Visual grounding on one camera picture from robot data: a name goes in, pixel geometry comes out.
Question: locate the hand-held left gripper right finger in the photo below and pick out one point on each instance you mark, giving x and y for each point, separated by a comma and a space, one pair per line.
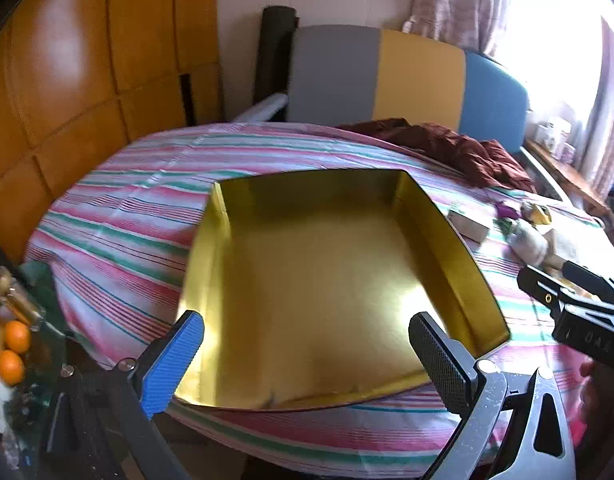
439, 360

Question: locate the window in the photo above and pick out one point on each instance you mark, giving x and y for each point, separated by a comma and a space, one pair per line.
547, 20

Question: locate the maroon cloth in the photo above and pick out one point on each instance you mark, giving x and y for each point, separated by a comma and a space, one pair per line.
462, 155

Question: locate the beige carton box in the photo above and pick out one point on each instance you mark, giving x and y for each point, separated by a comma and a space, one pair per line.
467, 224

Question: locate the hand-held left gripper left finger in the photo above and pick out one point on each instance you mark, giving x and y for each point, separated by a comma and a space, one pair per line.
172, 360

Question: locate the orange fruit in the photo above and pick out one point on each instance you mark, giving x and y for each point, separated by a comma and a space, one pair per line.
10, 366
17, 335

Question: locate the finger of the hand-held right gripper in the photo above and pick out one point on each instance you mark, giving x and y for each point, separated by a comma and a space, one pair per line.
537, 285
587, 275

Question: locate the grey yellow blue chair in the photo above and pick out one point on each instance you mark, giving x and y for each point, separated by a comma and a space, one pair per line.
417, 75

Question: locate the white plastic bag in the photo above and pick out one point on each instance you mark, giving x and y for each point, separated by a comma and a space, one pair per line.
529, 245

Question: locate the white carton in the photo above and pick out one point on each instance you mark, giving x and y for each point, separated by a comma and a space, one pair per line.
549, 132

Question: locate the wooden wardrobe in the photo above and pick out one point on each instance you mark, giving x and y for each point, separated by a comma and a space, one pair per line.
62, 85

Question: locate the gold tin box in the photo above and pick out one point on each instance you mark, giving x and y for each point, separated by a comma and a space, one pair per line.
312, 285

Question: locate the yellow crumpled pouch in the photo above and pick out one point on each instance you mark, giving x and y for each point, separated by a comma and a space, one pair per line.
537, 212

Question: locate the patterned curtain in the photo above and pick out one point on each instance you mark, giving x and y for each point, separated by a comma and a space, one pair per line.
457, 0
612, 110

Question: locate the black rolled mat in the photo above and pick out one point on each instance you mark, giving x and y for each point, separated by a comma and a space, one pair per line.
272, 50

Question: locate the person's right hand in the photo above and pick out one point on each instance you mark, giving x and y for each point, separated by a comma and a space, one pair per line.
602, 385

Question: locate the small purple snack packet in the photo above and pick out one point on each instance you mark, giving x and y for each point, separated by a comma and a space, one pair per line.
507, 209

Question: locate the striped bed sheet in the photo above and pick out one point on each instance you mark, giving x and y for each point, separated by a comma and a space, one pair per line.
137, 210

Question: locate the purple white box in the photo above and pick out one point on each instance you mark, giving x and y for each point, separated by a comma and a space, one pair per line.
569, 152

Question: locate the wooden desk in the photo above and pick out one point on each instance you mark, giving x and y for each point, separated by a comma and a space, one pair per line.
572, 180

